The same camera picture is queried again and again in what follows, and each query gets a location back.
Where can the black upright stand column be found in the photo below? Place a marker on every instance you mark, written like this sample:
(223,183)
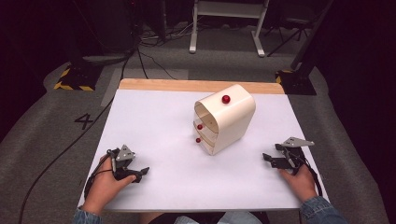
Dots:
(85,31)

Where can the person's right hand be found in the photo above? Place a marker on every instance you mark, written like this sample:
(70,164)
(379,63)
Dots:
(299,183)

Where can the cream mini drawer cabinet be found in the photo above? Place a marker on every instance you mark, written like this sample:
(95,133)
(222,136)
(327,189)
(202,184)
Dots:
(230,121)

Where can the black yellow striped stand base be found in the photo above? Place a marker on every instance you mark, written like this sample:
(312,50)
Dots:
(77,77)
(295,82)

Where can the cream drawer with red knob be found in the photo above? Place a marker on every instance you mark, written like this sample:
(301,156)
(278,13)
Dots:
(208,128)
(206,141)

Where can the white table mat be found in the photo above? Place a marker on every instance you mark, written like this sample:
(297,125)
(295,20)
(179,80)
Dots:
(162,140)

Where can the wooden table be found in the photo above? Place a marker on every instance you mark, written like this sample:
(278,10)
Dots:
(174,84)

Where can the person's left hand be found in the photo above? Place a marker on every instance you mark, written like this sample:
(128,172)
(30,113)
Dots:
(104,186)

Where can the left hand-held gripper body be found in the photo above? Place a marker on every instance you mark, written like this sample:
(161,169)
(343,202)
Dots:
(122,155)

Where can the black tripod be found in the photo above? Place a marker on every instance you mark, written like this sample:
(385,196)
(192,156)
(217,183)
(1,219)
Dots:
(289,34)

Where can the white desk frame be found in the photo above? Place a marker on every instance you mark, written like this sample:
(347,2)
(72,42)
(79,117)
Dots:
(229,12)

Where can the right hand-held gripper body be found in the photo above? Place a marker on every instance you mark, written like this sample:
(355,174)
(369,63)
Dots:
(294,154)

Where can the black slanted stand pole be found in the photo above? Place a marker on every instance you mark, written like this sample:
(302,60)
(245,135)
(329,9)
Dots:
(311,37)

